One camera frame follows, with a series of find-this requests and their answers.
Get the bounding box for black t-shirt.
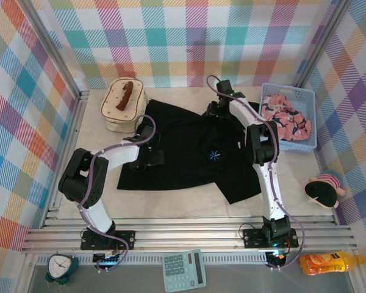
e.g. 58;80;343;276
116;99;263;205

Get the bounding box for cream toiletry bag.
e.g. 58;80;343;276
99;78;150;134

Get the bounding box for pink shark-print garment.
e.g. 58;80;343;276
260;94;312;142

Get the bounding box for blue plastic basket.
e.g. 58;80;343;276
259;82;317;153

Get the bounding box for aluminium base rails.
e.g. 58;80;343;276
20;213;359;254

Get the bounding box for left controller board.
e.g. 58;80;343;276
93;252;123;266

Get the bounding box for controller board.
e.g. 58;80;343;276
93;252;123;266
267;251;289;268

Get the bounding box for teal calculator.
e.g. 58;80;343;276
162;249;207;292

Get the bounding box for plush doll toy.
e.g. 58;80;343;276
304;173;346;210

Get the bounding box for green alarm clock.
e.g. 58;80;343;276
45;253;79;283

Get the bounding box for right controller board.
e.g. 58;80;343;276
267;251;289;268

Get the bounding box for orange drink bottle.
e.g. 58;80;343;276
298;250;365;276

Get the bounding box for aluminium side rail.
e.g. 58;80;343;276
42;90;91;228

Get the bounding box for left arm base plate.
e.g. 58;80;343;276
80;230;136;251

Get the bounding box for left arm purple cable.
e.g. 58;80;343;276
79;115;158;272

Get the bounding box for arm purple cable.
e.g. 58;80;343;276
206;74;309;271
79;115;158;272

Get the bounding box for white slotted cable duct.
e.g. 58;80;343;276
36;255;268;265

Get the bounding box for aluminium frame post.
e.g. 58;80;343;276
294;0;354;92
18;0;91;101

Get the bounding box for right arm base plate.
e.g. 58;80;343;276
242;228;300;248

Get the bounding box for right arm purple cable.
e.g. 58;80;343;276
206;74;309;271

